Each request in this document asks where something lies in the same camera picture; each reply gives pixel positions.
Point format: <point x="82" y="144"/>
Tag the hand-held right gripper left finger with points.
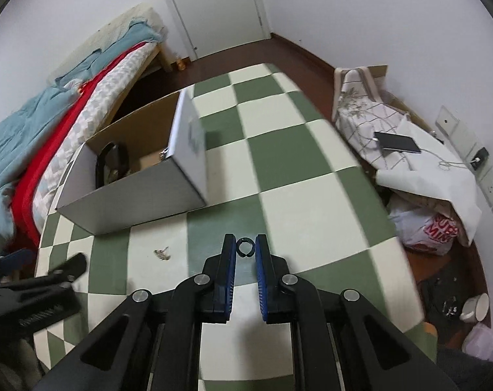
<point x="229" y="277"/>

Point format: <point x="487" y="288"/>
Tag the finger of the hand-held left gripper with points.
<point x="14" y="260"/>
<point x="67" y="268"/>

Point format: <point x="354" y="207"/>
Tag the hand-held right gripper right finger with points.
<point x="262" y="277"/>

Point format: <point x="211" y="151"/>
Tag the small silver earring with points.
<point x="161" y="253"/>

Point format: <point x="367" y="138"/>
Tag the black wrist band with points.
<point x="104" y="159"/>

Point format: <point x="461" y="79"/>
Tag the bed with red cover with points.
<point x="46" y="159"/>

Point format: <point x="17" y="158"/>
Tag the light blue quilt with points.
<point x="14" y="150"/>

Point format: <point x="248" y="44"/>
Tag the green white checkered tablecloth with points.
<point x="279" y="159"/>

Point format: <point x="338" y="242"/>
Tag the white red printed plastic bag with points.
<point x="426" y="228"/>

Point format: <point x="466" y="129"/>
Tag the grey checked bed sheet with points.
<point x="104" y="85"/>

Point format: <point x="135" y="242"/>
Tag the black smartphone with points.
<point x="397" y="142"/>

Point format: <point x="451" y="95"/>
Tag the plain white cloth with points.
<point x="434" y="187"/>

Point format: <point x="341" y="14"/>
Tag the white patterned cloth bag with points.
<point x="356" y="106"/>

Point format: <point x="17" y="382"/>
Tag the white cup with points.
<point x="476" y="307"/>

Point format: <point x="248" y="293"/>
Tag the light blue folded blanket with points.
<point x="116" y="49"/>

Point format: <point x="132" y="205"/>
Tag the white plastic container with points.
<point x="479" y="340"/>

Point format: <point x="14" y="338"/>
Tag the black charger plug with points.
<point x="479" y="159"/>

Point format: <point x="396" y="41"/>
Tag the white door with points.
<point x="218" y="8"/>

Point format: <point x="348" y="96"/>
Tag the wooden bed frame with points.
<point x="148" y="20"/>

